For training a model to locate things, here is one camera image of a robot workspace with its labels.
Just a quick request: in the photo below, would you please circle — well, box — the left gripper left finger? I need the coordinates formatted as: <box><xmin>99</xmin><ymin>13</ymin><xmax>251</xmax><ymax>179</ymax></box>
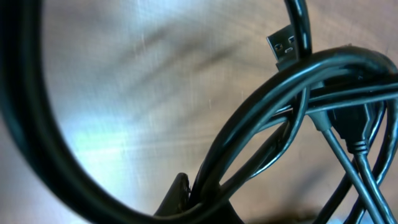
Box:
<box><xmin>154</xmin><ymin>172</ymin><xmax>190</xmax><ymax>217</ymax></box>

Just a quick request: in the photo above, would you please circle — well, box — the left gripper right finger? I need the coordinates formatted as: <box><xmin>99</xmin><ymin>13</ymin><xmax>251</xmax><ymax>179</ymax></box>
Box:
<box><xmin>192</xmin><ymin>183</ymin><xmax>243</xmax><ymax>224</ymax></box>

